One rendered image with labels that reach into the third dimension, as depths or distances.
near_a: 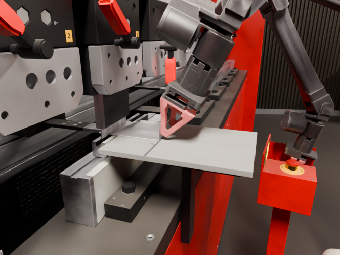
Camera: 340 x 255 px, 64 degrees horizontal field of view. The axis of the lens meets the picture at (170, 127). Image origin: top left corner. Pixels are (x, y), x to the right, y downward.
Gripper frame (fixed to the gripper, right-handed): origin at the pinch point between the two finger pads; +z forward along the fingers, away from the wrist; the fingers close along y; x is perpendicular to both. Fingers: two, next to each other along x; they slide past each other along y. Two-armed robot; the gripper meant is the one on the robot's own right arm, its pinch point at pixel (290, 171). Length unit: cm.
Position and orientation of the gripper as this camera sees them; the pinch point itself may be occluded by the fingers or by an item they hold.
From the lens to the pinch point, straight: 107.0
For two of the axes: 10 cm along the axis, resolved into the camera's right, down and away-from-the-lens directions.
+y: -8.8, -3.7, 3.0
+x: -4.1, 2.7, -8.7
